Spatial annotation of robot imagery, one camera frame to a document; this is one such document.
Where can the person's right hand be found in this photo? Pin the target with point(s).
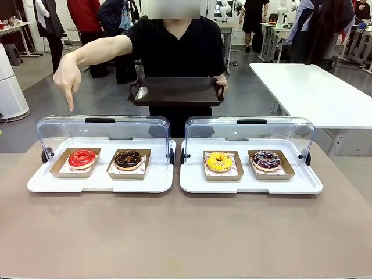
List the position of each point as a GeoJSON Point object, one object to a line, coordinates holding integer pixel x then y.
{"type": "Point", "coordinates": [68, 74]}

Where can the person's left hand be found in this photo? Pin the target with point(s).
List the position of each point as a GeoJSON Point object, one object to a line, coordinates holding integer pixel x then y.
{"type": "Point", "coordinates": [221, 82]}

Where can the dark brown serving tray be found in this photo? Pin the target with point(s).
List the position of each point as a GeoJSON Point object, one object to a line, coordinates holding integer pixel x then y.
{"type": "Point", "coordinates": [177, 91]}

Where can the red glazed donut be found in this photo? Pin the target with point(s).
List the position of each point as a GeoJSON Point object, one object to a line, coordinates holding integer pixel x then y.
{"type": "Point", "coordinates": [76, 160]}

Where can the brown cardboard donut tray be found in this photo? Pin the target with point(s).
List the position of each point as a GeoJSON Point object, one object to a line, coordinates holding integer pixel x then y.
{"type": "Point", "coordinates": [239, 171]}
{"type": "Point", "coordinates": [128, 175]}
{"type": "Point", "coordinates": [287, 170]}
{"type": "Point", "coordinates": [58, 172]}

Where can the person's right forearm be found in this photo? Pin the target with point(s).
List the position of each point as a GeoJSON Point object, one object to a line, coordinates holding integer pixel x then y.
{"type": "Point", "coordinates": [100, 50]}

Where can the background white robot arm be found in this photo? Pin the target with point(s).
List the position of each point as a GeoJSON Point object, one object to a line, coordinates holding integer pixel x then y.
{"type": "Point", "coordinates": [281, 16]}

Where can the person in black shirt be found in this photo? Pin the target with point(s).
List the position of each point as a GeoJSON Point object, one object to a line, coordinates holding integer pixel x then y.
{"type": "Point", "coordinates": [177, 49]}

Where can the yellow sprinkled donut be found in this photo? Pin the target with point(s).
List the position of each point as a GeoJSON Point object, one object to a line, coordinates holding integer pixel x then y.
{"type": "Point", "coordinates": [213, 164]}

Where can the purple drizzled donut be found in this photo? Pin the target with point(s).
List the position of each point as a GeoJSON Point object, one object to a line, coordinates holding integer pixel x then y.
{"type": "Point", "coordinates": [261, 164]}

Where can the chocolate glazed donut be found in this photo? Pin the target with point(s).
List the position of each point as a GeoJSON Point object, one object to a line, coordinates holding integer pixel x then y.
{"type": "Point", "coordinates": [122, 162]}

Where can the bystander in black vest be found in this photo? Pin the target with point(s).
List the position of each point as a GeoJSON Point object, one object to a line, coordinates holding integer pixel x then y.
{"type": "Point", "coordinates": [50, 20]}

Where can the bystander in red top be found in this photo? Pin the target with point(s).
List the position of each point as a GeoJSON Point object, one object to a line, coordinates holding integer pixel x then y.
{"type": "Point", "coordinates": [84, 17]}

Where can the grey plastic stool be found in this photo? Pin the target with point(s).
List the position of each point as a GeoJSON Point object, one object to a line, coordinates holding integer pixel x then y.
{"type": "Point", "coordinates": [12, 53]}

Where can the white desk with clutter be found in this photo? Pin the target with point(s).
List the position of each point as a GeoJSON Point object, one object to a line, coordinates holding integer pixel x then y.
{"type": "Point", "coordinates": [17, 27]}

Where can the grey background workbench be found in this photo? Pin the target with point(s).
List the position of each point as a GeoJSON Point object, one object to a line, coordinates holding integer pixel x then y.
{"type": "Point", "coordinates": [276, 37]}

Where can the bystander in black shorts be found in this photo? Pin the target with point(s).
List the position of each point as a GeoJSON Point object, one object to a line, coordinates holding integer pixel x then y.
{"type": "Point", "coordinates": [254, 17]}

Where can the bystander in blue plaid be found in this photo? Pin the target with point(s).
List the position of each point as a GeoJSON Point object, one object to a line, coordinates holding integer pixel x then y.
{"type": "Point", "coordinates": [113, 14]}

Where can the large white table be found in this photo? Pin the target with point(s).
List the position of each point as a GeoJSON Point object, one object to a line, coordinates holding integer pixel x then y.
{"type": "Point", "coordinates": [319, 93]}

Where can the white display tray base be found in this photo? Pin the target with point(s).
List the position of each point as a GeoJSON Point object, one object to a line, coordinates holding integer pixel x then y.
{"type": "Point", "coordinates": [101, 184]}
{"type": "Point", "coordinates": [247, 186]}

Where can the bystander in long dark coat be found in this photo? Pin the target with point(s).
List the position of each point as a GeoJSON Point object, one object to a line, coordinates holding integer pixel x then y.
{"type": "Point", "coordinates": [322, 29]}

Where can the seated bystander in black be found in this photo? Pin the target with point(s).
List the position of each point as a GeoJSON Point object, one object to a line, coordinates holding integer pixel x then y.
{"type": "Point", "coordinates": [362, 10]}

